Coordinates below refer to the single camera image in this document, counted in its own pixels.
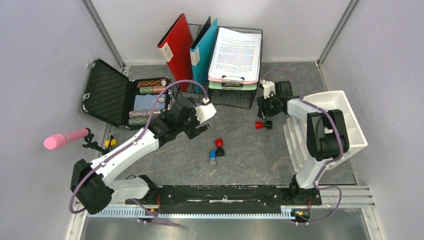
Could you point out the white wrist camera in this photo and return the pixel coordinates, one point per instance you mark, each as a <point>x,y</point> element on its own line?
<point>268,88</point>
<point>205,112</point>

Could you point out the red chip stack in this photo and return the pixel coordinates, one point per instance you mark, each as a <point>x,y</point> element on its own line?
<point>157,89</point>

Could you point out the white plastic drawer organizer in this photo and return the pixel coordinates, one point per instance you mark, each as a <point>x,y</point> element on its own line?
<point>295,128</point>

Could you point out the yellow black connector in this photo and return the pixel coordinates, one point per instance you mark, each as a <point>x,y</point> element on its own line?
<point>110,143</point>

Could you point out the light green clipboard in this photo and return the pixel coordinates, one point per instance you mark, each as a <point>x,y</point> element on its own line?
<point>215,85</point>

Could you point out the blue playing card deck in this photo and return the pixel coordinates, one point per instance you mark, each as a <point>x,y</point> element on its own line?
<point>144,102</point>

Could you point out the black microphone tripod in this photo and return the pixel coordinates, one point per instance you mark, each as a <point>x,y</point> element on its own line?
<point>94,145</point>

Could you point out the pink clear clipboard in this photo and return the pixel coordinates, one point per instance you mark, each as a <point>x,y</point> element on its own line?
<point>233,79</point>

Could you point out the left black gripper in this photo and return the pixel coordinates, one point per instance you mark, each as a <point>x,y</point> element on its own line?
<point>193,131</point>

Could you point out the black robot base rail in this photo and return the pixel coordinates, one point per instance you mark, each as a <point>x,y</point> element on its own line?
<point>228,199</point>

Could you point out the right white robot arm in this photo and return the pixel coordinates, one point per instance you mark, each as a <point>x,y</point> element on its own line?
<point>326,133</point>

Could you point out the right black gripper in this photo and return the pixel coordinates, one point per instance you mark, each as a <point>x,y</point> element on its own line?
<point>263,110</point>

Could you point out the white printed paper sheet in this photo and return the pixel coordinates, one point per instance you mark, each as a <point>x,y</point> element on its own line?
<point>236,54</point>

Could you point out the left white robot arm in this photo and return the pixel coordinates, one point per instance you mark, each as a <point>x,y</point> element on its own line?
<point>94,183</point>

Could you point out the red black round stamp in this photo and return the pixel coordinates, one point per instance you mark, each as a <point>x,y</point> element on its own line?
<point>264,124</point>

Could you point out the blue grey small cylinder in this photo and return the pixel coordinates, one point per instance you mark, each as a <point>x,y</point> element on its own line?
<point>212,158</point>

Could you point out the green chip stack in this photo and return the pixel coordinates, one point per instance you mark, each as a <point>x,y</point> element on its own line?
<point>146,91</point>

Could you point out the orange black chip stack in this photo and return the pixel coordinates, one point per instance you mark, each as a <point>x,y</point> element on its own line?
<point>160,82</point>

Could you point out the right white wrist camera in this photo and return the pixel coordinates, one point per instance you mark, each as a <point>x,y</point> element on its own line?
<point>268,88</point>

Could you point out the red clipboard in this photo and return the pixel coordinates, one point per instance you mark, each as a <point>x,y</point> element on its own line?
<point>175,49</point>

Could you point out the teal blue clipboard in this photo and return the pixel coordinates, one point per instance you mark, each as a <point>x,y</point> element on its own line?
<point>201,50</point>

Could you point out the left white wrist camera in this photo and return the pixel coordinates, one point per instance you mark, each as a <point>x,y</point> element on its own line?
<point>205,112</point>

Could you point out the black poker chip case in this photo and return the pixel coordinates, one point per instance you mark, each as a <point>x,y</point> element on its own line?
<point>110,95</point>

